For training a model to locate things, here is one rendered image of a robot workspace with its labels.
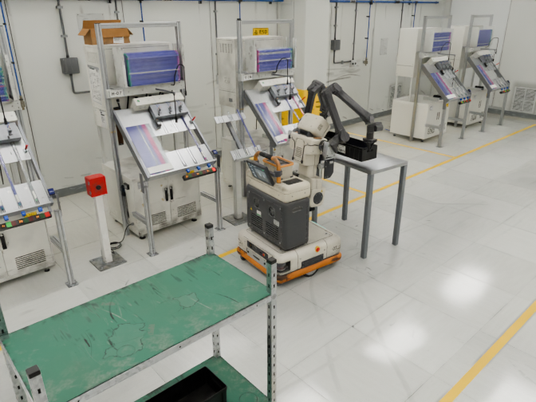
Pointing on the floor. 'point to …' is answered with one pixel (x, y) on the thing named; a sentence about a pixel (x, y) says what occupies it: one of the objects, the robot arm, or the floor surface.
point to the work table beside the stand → (381, 163)
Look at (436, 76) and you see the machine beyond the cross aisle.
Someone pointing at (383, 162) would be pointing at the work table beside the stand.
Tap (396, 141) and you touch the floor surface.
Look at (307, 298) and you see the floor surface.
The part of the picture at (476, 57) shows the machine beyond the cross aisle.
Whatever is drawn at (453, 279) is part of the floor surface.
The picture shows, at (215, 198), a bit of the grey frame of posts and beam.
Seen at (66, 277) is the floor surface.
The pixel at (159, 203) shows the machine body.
